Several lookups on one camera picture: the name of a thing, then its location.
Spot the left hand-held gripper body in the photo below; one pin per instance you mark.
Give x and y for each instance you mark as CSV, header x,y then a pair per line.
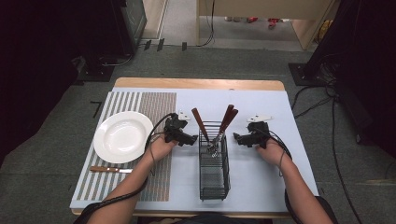
x,y
174,127

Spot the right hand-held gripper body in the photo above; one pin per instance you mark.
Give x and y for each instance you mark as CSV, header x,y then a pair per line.
x,y
260,129

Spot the person's left hand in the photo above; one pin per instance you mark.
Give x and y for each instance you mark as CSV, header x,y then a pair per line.
x,y
160,148

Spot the person's right hand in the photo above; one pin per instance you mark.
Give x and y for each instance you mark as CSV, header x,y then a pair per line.
x,y
272,151

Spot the light blue table mat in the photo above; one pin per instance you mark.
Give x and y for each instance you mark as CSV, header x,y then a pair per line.
x,y
258,102

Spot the striped woven placemat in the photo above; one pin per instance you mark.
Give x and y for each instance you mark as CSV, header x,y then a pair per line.
x,y
155,105

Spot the white plate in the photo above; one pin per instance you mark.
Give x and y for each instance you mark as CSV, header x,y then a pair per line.
x,y
123,137

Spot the black stand with base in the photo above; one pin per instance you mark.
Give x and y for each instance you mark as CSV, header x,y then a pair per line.
x,y
306,73
95,67

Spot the red object on floor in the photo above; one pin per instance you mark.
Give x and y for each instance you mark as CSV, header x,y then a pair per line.
x,y
273,22
252,19

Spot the dark glass cabinet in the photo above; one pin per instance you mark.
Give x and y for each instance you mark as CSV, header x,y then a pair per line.
x,y
134,25

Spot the light wooden desk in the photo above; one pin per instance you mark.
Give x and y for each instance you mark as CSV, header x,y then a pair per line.
x,y
264,7

